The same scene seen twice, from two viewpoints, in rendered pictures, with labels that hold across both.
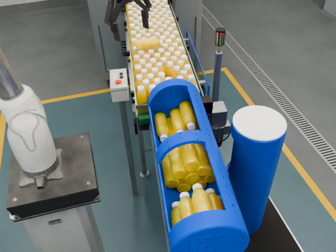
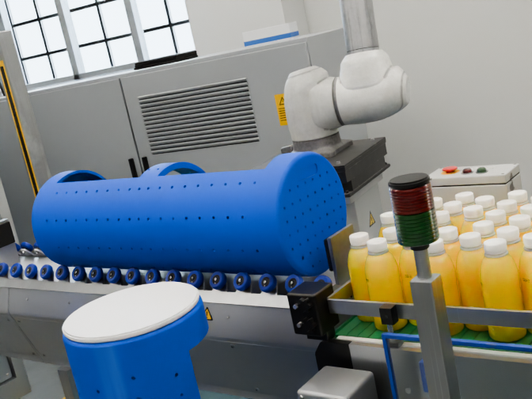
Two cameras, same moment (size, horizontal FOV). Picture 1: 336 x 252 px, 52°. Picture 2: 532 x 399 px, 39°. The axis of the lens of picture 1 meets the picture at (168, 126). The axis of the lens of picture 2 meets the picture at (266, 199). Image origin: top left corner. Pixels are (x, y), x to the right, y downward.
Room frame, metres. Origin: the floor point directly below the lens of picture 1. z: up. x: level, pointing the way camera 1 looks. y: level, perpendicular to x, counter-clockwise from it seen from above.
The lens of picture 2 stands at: (2.57, -1.27, 1.52)
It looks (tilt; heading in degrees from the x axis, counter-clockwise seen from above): 13 degrees down; 135
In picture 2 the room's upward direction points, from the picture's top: 12 degrees counter-clockwise
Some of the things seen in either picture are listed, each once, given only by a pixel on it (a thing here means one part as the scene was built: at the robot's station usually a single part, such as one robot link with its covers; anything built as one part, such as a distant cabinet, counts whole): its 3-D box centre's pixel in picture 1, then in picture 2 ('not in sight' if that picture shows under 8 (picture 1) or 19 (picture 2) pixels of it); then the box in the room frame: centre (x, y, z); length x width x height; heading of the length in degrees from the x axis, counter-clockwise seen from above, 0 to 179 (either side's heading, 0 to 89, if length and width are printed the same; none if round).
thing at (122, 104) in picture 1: (129, 149); not in sight; (1.70, 0.28, 0.50); 0.04 x 0.04 x 1.00; 6
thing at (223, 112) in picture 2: not in sight; (177, 195); (-0.69, 1.30, 0.72); 2.15 x 0.54 x 1.45; 14
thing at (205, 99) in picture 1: (204, 105); (315, 310); (1.59, -0.22, 0.95); 0.10 x 0.07 x 0.10; 96
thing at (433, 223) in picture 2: (219, 40); (416, 225); (1.95, -0.35, 1.18); 0.06 x 0.06 x 0.05
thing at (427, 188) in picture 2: (220, 33); (411, 196); (1.95, -0.35, 1.23); 0.06 x 0.06 x 0.04
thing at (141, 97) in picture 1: (142, 100); not in sight; (1.62, 0.15, 0.98); 0.07 x 0.07 x 0.16
